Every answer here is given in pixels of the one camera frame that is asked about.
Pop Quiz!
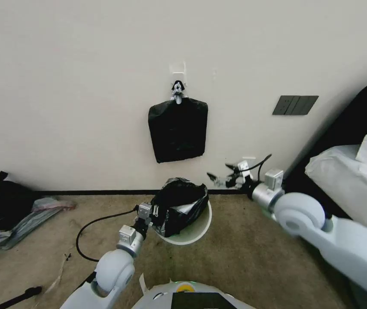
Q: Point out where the clear plastic bag pile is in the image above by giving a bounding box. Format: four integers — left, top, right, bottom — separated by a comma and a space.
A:
1, 197, 78, 251

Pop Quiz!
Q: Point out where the white robot front shell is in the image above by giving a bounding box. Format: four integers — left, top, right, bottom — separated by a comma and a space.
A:
134, 280, 236, 309

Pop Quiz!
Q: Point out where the black floor strap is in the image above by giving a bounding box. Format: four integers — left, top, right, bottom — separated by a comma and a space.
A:
0, 285, 43, 308

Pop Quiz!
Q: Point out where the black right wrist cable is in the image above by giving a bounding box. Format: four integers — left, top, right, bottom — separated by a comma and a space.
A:
249, 153, 273, 182

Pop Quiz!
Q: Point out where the dark grey wall switch panel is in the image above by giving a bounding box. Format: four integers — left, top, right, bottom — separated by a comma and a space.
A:
272, 95, 320, 116

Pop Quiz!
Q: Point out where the black baseboard strip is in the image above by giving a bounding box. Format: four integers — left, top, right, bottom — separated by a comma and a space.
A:
34, 190, 247, 196

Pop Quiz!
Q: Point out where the white round trash bin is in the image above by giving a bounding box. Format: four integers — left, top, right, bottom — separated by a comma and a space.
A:
153, 193, 212, 246

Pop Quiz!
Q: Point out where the black trash bag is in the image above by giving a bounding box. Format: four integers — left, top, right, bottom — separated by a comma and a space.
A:
147, 97, 209, 164
150, 177, 209, 238

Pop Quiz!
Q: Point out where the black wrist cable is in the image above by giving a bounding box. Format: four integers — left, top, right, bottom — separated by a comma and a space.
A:
76, 208, 140, 262
249, 153, 273, 182

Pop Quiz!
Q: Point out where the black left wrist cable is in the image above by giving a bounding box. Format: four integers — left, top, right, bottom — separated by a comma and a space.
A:
76, 208, 140, 262

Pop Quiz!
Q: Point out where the white adhesive wall hook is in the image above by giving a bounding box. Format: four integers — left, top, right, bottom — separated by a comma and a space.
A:
169, 62, 187, 82

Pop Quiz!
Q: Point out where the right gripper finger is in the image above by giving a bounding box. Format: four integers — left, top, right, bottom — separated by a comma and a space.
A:
224, 163, 243, 176
206, 172, 236, 188

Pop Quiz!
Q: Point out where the black bed frame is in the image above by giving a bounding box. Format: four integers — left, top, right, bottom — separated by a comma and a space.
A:
281, 72, 367, 227

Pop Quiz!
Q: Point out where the white bed mattress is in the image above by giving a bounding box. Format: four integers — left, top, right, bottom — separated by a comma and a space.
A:
304, 87, 367, 241

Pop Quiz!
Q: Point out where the flat folded black trash bag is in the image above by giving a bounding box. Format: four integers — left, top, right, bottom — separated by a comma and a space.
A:
147, 97, 209, 164

